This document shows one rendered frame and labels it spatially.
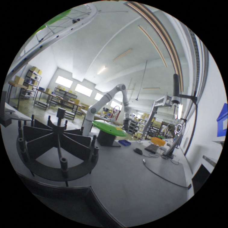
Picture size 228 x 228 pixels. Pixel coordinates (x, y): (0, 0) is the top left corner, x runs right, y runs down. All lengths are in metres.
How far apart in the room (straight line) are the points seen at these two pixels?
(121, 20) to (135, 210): 2.96
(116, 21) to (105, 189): 2.97
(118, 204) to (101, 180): 0.12
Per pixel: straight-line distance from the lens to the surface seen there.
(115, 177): 0.34
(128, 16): 2.61
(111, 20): 2.78
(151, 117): 0.87
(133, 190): 0.33
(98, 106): 0.67
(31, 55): 0.21
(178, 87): 0.41
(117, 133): 0.44
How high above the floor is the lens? 1.16
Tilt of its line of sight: 1 degrees up
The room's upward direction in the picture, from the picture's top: 21 degrees clockwise
